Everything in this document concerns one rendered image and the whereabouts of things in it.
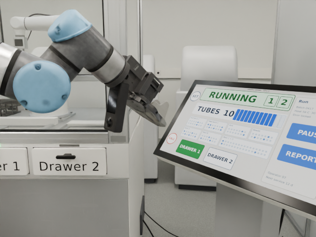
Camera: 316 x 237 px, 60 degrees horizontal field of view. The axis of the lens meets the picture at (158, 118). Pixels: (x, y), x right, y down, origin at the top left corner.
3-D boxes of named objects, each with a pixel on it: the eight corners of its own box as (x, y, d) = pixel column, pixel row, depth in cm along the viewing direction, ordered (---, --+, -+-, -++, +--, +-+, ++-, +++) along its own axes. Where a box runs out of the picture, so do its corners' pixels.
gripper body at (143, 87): (166, 87, 67) (135, 53, 60) (149, 116, 65) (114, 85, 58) (147, 85, 73) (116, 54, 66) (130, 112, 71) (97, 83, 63)
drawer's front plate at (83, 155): (106, 175, 109) (105, 149, 107) (33, 175, 109) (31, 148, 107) (106, 173, 111) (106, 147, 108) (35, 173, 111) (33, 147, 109)
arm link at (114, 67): (99, 72, 55) (81, 72, 61) (114, 86, 58) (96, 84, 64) (119, 44, 57) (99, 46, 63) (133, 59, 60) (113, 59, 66)
